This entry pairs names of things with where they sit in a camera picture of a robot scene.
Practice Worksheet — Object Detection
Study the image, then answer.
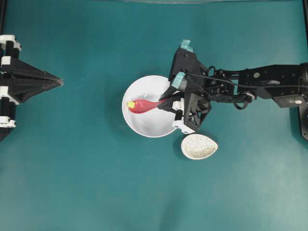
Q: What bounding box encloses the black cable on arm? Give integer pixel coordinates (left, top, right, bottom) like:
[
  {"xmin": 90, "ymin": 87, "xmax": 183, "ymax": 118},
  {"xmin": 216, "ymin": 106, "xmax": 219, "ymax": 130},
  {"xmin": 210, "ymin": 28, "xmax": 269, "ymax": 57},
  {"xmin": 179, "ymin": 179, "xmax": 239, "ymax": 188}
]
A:
[{"xmin": 185, "ymin": 66, "xmax": 308, "ymax": 110}]

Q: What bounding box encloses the pink ceramic spoon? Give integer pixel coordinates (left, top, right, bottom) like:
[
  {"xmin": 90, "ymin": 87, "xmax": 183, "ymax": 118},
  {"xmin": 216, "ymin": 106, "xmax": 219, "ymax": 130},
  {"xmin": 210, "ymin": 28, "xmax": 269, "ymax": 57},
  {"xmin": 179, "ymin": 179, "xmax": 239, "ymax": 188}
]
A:
[{"xmin": 128, "ymin": 99, "xmax": 160, "ymax": 114}]

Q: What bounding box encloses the black frame post left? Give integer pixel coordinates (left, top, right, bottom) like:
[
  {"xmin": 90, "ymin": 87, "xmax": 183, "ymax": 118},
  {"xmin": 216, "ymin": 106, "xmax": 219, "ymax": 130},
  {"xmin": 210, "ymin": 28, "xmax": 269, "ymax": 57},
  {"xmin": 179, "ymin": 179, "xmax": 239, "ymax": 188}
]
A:
[{"xmin": 0, "ymin": 0, "xmax": 7, "ymax": 35}]

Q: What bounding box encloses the white round bowl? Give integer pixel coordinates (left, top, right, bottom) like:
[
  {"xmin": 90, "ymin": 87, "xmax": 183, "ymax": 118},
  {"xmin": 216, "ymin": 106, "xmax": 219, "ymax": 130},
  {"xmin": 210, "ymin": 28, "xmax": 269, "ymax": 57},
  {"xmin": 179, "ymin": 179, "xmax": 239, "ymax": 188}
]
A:
[{"xmin": 122, "ymin": 75, "xmax": 176, "ymax": 138}]

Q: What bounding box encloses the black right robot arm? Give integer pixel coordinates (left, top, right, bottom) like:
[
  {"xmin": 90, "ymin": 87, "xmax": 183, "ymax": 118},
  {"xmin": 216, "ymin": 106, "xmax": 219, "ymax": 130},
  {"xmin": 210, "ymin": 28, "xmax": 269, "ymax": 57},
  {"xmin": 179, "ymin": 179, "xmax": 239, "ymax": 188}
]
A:
[{"xmin": 158, "ymin": 62, "xmax": 308, "ymax": 139}]

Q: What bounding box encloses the small yellow hexagonal block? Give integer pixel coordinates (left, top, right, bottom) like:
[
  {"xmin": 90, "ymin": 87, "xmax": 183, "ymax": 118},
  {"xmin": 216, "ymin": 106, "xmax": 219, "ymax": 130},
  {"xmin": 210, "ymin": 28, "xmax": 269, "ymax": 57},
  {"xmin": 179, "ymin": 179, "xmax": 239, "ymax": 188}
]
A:
[{"xmin": 127, "ymin": 101, "xmax": 135, "ymax": 109}]

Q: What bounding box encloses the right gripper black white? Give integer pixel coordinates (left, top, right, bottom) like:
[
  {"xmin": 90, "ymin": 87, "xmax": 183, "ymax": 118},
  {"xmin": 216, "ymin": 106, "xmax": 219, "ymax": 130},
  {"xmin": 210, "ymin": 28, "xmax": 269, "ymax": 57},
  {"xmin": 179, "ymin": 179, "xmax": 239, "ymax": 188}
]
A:
[{"xmin": 158, "ymin": 72, "xmax": 211, "ymax": 134}]

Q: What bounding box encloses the black frame post right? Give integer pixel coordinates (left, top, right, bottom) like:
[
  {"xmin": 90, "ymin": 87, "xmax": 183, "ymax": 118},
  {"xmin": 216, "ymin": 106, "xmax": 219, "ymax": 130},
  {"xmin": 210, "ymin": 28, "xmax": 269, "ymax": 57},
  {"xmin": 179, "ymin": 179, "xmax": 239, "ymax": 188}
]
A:
[{"xmin": 302, "ymin": 0, "xmax": 308, "ymax": 39}]

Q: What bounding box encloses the speckled white spoon rest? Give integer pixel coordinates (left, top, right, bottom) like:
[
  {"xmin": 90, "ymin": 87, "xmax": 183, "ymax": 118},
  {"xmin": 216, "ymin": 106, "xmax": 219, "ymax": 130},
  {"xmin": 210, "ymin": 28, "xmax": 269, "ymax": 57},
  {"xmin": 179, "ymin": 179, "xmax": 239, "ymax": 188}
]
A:
[{"xmin": 181, "ymin": 134, "xmax": 218, "ymax": 160}]

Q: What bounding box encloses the black wrist camera with teal tape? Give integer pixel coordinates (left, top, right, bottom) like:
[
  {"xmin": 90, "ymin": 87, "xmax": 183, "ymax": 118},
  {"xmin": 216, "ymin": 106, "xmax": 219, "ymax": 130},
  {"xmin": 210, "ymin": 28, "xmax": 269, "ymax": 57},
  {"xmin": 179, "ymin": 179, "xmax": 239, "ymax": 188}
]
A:
[{"xmin": 168, "ymin": 39, "xmax": 203, "ymax": 91}]

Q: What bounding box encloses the black frame post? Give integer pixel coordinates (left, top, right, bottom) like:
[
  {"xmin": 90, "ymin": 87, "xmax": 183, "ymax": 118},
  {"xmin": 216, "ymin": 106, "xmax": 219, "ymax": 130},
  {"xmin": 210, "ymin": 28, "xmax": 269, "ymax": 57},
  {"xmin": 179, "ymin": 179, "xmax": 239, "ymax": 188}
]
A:
[
  {"xmin": 0, "ymin": 0, "xmax": 7, "ymax": 35},
  {"xmin": 302, "ymin": 0, "xmax": 308, "ymax": 39}
]

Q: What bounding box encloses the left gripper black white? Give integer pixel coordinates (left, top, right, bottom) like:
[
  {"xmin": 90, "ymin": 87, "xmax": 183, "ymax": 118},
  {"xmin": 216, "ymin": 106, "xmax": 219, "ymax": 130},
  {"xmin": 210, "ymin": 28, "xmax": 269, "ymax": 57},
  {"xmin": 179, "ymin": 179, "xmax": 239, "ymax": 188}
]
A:
[{"xmin": 0, "ymin": 35, "xmax": 63, "ymax": 141}]

